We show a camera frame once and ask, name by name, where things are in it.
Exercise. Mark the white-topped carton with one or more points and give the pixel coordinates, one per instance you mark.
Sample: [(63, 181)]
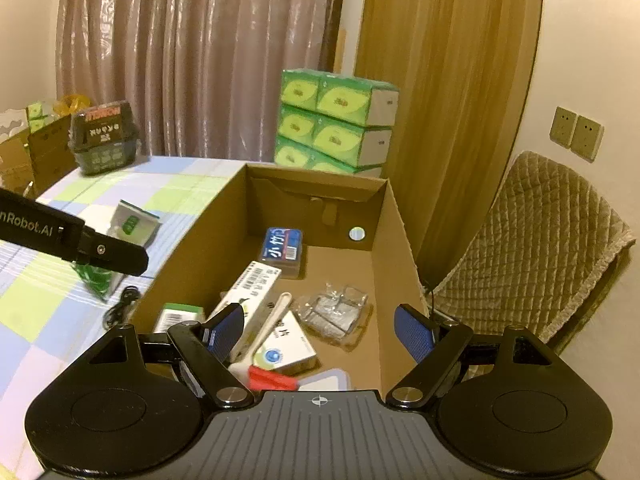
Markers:
[(12, 145)]

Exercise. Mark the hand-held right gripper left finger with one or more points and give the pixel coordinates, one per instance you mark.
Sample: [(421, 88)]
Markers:
[(227, 332)]

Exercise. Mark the white plastic spoon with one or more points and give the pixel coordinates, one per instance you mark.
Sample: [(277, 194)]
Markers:
[(267, 327)]

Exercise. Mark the long white medicine box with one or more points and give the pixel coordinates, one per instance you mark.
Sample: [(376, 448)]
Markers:
[(252, 285)]

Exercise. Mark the beige wall socket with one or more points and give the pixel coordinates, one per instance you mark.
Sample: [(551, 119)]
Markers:
[(562, 126), (587, 137)]

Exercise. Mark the green and white small box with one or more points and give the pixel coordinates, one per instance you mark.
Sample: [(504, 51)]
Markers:
[(177, 317)]

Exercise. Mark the white medicine box green stripe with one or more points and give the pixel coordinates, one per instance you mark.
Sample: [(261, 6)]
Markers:
[(290, 345)]

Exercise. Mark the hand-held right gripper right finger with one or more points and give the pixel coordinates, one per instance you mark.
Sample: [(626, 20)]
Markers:
[(414, 334)]

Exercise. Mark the clear plastic bag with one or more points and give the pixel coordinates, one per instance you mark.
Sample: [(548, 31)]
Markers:
[(332, 312)]

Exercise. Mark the green pack in carton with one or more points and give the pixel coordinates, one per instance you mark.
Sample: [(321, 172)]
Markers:
[(39, 115)]

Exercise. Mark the pink-brown curtain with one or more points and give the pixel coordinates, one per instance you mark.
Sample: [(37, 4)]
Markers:
[(200, 60)]

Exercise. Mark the brown carton with flaps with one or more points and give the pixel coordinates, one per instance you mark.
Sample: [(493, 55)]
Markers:
[(50, 155)]

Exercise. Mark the stack of green tissue packs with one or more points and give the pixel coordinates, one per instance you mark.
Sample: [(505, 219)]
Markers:
[(332, 125)]

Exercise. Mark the white green sachet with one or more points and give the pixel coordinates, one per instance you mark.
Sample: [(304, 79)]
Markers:
[(132, 225)]

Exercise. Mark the checked tablecloth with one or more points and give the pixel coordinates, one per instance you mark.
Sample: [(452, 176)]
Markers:
[(165, 185)]

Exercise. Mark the dark green crate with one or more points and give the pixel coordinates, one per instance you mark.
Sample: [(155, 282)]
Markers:
[(102, 140)]

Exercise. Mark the yellow plastic bag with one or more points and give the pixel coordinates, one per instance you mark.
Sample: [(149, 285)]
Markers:
[(72, 104)]

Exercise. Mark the golden yellow curtain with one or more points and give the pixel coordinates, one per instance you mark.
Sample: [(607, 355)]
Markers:
[(450, 110)]

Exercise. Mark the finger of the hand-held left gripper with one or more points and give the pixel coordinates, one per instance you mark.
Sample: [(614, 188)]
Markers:
[(115, 257)]

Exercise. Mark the chair with quilted cover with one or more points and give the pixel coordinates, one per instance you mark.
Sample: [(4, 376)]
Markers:
[(535, 250)]

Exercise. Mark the blue card box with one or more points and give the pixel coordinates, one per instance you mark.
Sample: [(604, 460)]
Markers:
[(282, 250)]

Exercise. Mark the red flat item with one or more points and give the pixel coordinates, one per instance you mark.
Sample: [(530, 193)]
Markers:
[(270, 379)]

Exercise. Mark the brown cardboard box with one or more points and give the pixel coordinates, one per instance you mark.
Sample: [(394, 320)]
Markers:
[(390, 270)]

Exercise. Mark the green plastic packet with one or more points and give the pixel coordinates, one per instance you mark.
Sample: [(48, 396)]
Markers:
[(97, 282)]

